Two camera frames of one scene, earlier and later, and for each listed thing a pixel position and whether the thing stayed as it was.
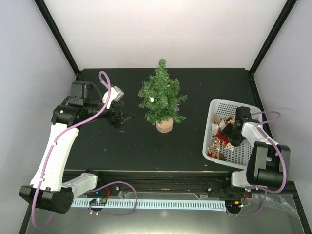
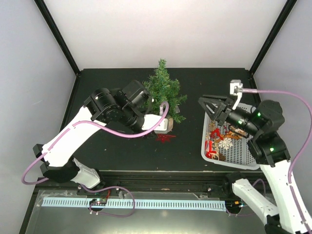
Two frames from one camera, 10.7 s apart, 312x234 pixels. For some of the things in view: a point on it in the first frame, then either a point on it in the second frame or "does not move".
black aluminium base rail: [167, 181] does not move
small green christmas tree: [161, 96] does not move
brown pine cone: [222, 157] does not move
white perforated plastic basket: [220, 113] does not move
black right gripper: [234, 143] -> [220, 105]
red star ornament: [222, 137] -> [164, 138]
